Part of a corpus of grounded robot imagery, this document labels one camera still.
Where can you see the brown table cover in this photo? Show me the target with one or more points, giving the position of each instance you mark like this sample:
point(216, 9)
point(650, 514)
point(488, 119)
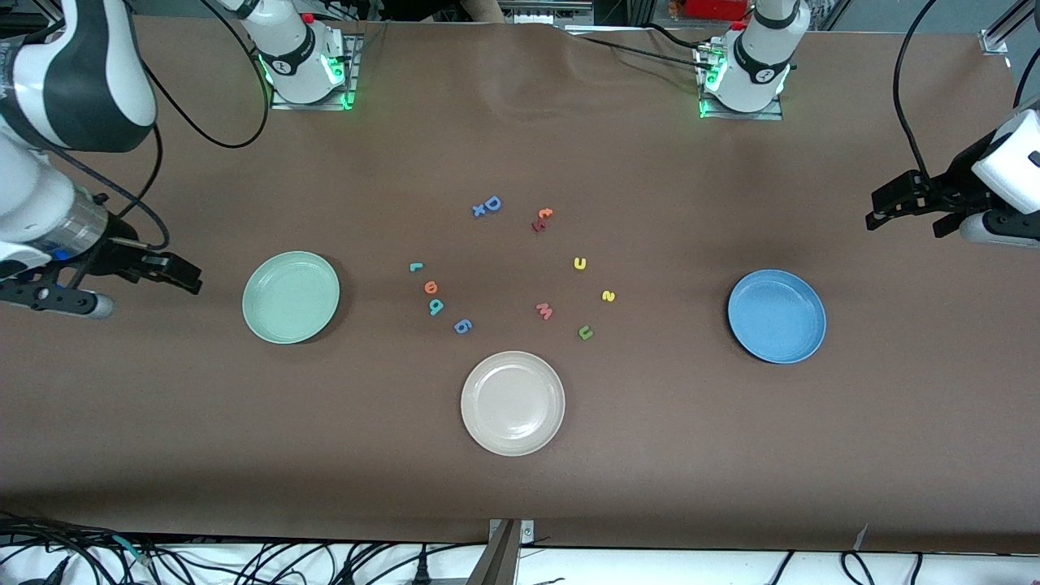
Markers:
point(162, 439)

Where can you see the red box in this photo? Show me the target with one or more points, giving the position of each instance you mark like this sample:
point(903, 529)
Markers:
point(715, 8)

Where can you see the aluminium profile rail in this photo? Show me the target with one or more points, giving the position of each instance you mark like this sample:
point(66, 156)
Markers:
point(995, 39)

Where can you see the green plate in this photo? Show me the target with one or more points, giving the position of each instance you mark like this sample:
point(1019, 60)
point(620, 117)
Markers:
point(291, 297)

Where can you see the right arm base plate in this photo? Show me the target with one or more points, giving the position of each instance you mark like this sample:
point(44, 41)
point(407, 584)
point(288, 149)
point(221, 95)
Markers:
point(345, 101)

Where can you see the metal table bracket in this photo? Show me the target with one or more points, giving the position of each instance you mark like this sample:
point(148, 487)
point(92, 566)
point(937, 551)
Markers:
point(504, 556)

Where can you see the blue plate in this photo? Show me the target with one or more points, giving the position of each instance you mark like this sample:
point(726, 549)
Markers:
point(777, 316)

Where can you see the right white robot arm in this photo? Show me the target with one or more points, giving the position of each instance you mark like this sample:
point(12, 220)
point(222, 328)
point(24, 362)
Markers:
point(89, 73)

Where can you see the teal number 9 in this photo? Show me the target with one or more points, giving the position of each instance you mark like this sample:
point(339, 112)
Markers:
point(439, 311)

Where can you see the beige plate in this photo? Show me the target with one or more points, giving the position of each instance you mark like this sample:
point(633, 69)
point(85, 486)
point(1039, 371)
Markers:
point(513, 403)

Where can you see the blue number 6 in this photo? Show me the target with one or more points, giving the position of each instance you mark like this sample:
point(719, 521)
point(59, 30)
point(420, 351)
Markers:
point(463, 330)

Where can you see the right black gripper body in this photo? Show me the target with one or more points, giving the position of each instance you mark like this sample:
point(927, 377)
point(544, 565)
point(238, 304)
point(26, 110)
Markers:
point(119, 253)

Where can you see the blue letter D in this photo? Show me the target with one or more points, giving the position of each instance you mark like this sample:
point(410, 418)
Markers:
point(487, 203)

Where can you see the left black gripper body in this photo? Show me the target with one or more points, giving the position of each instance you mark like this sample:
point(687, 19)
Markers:
point(952, 195)

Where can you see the pink letter w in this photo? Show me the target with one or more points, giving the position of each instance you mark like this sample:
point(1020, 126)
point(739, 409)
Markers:
point(544, 310)

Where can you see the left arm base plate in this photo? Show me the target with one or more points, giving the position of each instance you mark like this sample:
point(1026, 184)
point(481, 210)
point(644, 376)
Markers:
point(715, 114)

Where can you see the person forearm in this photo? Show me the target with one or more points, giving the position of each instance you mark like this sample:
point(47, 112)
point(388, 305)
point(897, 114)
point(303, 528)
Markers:
point(481, 8)

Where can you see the grey metal frame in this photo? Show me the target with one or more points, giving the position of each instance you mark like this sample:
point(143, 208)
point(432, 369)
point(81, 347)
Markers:
point(544, 12)

